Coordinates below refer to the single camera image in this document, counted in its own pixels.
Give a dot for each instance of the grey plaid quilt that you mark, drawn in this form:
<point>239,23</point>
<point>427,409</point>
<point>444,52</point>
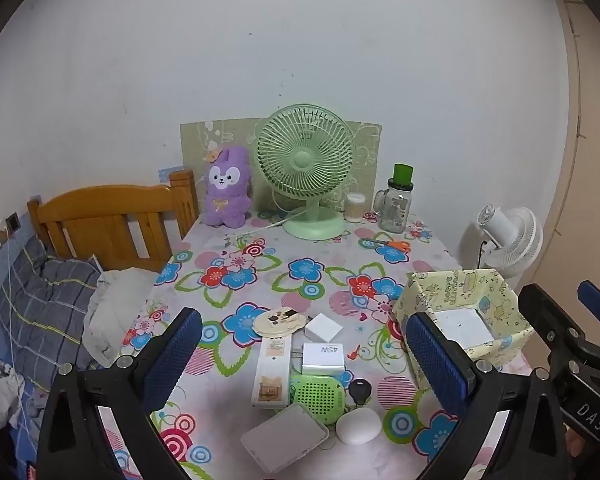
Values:
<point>45,300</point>

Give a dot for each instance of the white standing fan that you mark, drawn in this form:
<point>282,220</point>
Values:
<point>515,240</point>

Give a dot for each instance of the long white box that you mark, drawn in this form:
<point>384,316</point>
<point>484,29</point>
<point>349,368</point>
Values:
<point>272,375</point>

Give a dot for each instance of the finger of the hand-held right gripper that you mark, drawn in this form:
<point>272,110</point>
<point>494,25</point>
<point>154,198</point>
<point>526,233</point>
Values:
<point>594,299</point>
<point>550,320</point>

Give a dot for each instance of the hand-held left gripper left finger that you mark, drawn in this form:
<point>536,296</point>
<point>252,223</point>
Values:
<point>175,355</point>

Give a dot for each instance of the small black fob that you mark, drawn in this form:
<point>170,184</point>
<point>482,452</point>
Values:
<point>360,391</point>

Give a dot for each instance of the orange scissors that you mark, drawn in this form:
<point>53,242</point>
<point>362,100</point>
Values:
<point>397,246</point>

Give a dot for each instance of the glass jar with green lid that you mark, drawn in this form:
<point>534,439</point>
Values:
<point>395,210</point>

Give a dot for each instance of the dark wall socket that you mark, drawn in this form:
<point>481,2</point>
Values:
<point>12,222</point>

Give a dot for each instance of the white oval case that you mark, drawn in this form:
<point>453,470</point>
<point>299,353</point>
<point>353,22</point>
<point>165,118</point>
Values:
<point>357,427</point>

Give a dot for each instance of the yellow cartoon storage box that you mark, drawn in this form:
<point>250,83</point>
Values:
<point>455,290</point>

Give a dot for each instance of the cotton swab jar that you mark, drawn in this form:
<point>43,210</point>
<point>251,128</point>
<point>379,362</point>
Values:
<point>355,207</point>

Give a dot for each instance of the purple plush bunny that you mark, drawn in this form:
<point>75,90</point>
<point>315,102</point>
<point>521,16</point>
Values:
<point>227,200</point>

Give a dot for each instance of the white square box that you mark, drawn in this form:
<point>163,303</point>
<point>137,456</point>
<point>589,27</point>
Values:
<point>324,327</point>

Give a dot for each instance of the green desk fan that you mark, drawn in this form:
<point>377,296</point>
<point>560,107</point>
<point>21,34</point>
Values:
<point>305,160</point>

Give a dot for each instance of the white charger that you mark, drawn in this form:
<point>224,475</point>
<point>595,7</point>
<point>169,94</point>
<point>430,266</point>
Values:
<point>322,357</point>

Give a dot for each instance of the person's right hand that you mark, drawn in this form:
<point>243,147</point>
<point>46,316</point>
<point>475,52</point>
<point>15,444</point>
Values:
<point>575,442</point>

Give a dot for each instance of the translucent plastic case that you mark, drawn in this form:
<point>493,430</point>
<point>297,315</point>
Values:
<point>285,435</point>

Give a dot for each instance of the green round speaker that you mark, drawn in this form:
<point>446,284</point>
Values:
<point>315,397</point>

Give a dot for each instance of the blue patterned bedsheet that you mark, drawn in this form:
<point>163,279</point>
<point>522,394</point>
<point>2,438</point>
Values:
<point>30,410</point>

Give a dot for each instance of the blue patterned paper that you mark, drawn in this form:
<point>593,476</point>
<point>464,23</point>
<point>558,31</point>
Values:
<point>170,174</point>

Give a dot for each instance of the beige door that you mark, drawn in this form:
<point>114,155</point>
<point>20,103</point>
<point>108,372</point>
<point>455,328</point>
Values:
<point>595,185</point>

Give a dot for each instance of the white cloth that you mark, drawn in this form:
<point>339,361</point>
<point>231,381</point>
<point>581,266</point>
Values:
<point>120,300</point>

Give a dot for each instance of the wooden chair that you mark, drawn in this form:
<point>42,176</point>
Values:
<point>105,200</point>

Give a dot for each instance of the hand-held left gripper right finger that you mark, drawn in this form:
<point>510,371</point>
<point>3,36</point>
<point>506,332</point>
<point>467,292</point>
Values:
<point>435,360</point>

